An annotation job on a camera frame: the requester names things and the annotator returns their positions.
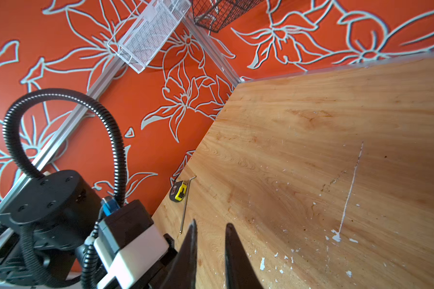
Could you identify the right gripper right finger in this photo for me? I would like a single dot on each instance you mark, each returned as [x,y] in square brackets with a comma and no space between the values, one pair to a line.
[239,273]

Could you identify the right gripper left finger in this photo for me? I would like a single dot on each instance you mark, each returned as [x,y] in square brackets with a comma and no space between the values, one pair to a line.
[184,268]

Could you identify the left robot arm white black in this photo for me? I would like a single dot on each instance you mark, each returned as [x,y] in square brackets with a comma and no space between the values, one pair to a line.
[49,222]

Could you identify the yellow black tape measure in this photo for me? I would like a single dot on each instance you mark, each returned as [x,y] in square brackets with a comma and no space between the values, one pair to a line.
[178,191]

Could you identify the metal hex key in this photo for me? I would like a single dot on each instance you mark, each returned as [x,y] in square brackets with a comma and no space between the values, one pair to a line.
[186,203]

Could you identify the white mesh basket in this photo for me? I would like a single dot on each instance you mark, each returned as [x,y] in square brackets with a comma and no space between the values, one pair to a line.
[139,38]

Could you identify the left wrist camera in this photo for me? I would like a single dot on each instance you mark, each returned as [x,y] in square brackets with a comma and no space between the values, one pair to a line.
[131,249]

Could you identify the black wire basket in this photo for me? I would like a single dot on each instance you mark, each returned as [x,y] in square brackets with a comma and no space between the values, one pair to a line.
[214,15]

